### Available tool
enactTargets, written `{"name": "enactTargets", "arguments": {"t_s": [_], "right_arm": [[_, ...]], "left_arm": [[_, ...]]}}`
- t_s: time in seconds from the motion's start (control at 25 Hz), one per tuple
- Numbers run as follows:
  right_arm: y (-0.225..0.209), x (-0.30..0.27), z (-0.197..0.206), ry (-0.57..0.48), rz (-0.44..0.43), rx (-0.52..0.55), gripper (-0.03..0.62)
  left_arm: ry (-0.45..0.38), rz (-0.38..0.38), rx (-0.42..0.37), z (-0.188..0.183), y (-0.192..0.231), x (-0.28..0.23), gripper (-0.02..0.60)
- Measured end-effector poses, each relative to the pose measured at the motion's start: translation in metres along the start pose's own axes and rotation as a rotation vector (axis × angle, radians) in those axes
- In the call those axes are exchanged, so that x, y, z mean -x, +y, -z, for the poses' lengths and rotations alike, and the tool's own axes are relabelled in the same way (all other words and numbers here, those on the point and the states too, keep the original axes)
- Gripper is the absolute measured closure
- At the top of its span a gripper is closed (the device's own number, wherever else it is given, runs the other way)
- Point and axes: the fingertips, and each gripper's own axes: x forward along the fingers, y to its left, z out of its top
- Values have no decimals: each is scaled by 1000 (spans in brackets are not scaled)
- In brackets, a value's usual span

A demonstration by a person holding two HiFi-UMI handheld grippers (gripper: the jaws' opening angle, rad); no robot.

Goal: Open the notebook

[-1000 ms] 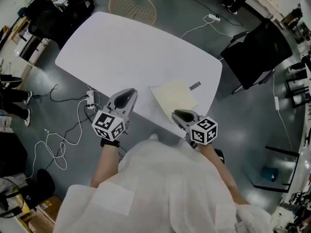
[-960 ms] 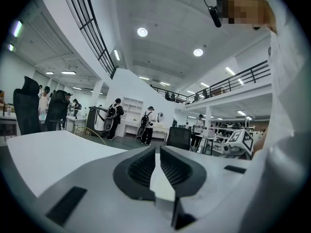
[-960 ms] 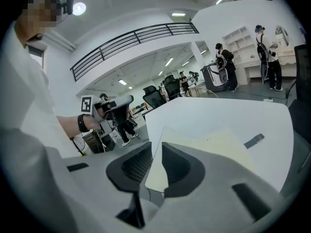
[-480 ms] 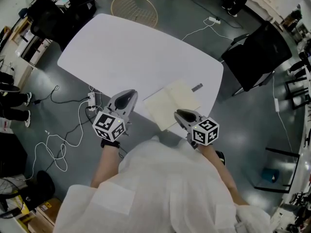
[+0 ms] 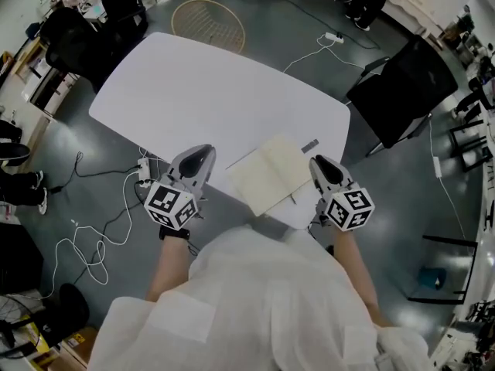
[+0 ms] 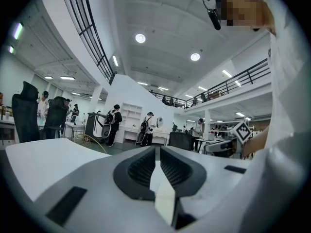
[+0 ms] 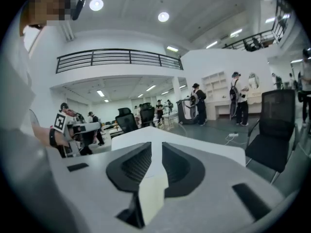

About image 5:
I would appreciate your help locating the teal stool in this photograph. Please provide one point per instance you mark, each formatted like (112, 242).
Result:
(431, 278)

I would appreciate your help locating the wooden shelf cabinet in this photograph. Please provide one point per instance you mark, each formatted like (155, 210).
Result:
(42, 83)

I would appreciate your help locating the person's black shoe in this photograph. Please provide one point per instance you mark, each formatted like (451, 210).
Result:
(330, 250)

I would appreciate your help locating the black bag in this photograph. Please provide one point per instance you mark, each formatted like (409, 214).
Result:
(19, 257)

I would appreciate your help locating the dark grey notebook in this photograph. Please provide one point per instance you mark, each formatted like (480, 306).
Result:
(267, 172)

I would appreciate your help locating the white power strip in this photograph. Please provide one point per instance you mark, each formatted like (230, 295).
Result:
(334, 38)
(144, 170)

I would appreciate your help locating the person's white garment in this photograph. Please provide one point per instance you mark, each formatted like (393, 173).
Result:
(263, 311)

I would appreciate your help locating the small dark grey stick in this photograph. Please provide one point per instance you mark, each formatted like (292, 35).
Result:
(309, 146)

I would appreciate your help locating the black rounded object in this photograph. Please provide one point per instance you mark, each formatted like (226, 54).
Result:
(73, 307)

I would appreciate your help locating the black mesh office chair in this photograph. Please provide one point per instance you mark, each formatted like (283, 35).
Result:
(402, 91)

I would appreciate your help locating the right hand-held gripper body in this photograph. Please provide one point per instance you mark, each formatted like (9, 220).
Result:
(348, 207)

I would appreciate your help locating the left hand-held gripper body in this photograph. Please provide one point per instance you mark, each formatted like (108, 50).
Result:
(174, 203)

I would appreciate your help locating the black wristband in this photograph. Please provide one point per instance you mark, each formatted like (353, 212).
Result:
(174, 233)

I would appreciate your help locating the white power adapter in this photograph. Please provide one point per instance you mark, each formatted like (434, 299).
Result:
(437, 166)

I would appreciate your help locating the white desk with black frame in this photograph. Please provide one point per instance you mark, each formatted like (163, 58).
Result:
(470, 145)
(450, 240)

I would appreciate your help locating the cardboard box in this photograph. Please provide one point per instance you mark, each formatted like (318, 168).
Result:
(79, 342)

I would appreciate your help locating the person's left forearm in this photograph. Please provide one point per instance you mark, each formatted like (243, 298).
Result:
(170, 265)

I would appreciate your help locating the person's right forearm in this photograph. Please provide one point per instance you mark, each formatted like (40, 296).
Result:
(354, 269)

